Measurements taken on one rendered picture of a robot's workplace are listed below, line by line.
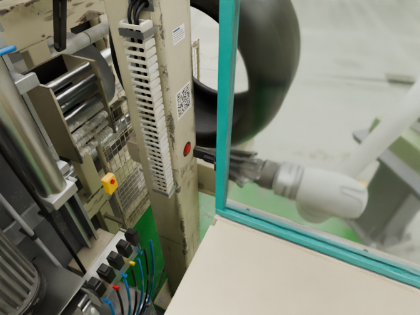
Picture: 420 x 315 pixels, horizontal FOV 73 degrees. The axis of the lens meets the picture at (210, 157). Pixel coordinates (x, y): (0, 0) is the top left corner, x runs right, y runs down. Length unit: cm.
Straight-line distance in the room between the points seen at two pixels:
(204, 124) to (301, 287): 88
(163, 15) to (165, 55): 7
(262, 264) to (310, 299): 6
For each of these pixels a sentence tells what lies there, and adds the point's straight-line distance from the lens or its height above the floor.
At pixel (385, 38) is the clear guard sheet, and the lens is 23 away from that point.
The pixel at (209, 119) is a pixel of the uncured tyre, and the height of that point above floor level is 91.
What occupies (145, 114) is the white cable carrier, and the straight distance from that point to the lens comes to 65.
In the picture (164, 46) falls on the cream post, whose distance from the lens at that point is 60.
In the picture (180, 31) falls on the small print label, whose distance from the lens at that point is 65.
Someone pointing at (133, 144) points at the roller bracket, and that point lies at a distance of 104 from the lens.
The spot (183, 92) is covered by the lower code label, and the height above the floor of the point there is 124.
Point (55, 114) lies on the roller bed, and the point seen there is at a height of 110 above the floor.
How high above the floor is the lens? 159
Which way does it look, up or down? 43 degrees down
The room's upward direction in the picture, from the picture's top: straight up
